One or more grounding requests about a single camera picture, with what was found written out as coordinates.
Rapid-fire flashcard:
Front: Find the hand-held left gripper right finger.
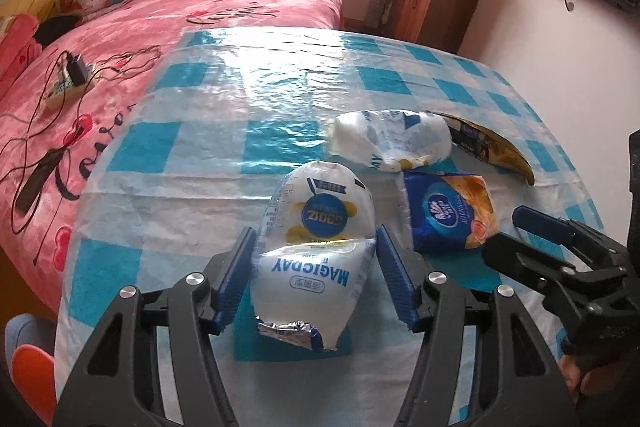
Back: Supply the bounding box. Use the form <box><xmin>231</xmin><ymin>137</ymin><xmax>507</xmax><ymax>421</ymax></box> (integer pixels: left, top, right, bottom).
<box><xmin>376</xmin><ymin>225</ymin><xmax>583</xmax><ymax>427</ymax></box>

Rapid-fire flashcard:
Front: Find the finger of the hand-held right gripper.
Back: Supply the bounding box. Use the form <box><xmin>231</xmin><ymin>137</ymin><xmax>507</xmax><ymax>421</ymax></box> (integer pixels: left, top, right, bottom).
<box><xmin>482</xmin><ymin>232</ymin><xmax>609</xmax><ymax>304</ymax></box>
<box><xmin>512</xmin><ymin>205</ymin><xmax>631</xmax><ymax>268</ymax></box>

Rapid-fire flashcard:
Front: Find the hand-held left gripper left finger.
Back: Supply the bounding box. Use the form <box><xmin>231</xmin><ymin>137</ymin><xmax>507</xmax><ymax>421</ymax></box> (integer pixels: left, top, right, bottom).
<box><xmin>52</xmin><ymin>226</ymin><xmax>258</xmax><ymax>427</ymax></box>

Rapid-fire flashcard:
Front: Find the white bread packet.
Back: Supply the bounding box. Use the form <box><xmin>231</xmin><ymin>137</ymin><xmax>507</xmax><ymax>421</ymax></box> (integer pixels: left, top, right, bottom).
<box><xmin>250</xmin><ymin>160</ymin><xmax>377</xmax><ymax>353</ymax></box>
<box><xmin>327</xmin><ymin>109</ymin><xmax>452</xmax><ymax>172</ymax></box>

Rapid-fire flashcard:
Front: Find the blue orange tissue packet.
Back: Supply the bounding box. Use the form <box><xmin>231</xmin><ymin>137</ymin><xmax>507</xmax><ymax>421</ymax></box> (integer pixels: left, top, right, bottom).
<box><xmin>402</xmin><ymin>171</ymin><xmax>496</xmax><ymax>254</ymax></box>

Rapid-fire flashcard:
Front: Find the person's right hand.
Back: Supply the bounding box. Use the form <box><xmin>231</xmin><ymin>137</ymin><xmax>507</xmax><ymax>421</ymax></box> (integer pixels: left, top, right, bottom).
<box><xmin>557</xmin><ymin>342</ymin><xmax>640</xmax><ymax>408</ymax></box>

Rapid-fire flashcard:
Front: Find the dark packet with yellow edge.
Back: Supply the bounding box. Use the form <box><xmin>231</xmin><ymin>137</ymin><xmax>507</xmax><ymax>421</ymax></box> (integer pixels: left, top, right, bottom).
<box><xmin>432</xmin><ymin>111</ymin><xmax>536</xmax><ymax>186</ymax></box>

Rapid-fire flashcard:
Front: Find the crumpled white bread packet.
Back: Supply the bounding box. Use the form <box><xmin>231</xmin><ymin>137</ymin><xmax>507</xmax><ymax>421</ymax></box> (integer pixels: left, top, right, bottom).
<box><xmin>327</xmin><ymin>109</ymin><xmax>452</xmax><ymax>172</ymax></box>

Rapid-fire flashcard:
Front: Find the blue white checked tablecloth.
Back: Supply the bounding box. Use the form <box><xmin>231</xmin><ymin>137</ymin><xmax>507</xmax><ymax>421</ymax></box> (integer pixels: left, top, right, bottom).
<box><xmin>52</xmin><ymin>27</ymin><xmax>606</xmax><ymax>427</ymax></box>

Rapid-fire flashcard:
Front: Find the dark power bank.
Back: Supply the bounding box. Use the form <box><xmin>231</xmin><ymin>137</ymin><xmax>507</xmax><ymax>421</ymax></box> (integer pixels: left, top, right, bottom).
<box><xmin>15</xmin><ymin>149</ymin><xmax>63</xmax><ymax>214</ymax></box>

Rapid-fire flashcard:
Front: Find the blue orange slipper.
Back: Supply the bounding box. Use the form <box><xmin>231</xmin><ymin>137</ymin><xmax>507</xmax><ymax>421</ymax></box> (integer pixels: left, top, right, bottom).
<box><xmin>4</xmin><ymin>313</ymin><xmax>57</xmax><ymax>427</ymax></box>

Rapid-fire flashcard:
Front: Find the brown wooden cabinet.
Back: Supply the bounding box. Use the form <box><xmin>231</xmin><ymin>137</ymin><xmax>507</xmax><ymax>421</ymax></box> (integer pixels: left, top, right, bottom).
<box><xmin>367</xmin><ymin>0</ymin><xmax>488</xmax><ymax>52</ymax></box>

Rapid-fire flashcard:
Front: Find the white power strip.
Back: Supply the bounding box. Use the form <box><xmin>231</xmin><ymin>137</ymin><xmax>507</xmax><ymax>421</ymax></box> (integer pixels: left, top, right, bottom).
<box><xmin>45</xmin><ymin>64</ymin><xmax>96</xmax><ymax>108</ymax></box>

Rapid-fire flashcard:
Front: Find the black charger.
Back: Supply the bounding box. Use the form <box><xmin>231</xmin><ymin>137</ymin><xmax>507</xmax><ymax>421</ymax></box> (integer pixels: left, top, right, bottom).
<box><xmin>67</xmin><ymin>53</ymin><xmax>93</xmax><ymax>84</ymax></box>

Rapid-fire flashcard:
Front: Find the pink bed cover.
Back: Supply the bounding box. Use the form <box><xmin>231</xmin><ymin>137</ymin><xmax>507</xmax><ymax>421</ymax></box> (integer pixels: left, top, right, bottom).
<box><xmin>0</xmin><ymin>0</ymin><xmax>346</xmax><ymax>308</ymax></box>

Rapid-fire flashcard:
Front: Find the black cloth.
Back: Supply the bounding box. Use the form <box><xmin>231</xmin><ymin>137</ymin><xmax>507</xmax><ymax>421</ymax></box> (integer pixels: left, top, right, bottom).
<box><xmin>32</xmin><ymin>14</ymin><xmax>83</xmax><ymax>45</ymax></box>

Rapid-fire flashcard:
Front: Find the folded pink blanket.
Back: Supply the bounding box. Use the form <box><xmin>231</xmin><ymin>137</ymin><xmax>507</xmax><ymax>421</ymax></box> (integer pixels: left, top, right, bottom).
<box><xmin>0</xmin><ymin>14</ymin><xmax>43</xmax><ymax>98</ymax></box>

